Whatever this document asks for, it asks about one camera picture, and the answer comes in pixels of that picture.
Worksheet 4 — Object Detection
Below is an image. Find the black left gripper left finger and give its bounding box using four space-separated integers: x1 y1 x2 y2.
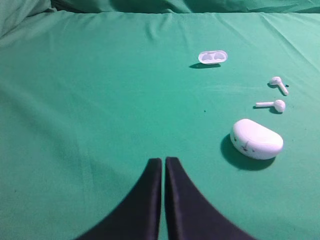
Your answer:
77 158 162 240

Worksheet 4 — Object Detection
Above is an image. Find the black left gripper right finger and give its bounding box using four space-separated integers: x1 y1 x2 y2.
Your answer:
164 157 254 240

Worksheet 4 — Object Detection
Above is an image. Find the white bluetooth earbud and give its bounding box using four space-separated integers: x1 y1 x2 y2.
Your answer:
269 76 289 96
255 99 286 113

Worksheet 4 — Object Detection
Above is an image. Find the white earbud case base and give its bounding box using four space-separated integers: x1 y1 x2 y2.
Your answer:
230 118 284 160

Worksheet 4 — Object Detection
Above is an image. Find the green table cloth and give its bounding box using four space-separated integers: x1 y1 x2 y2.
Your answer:
0 11 320 240

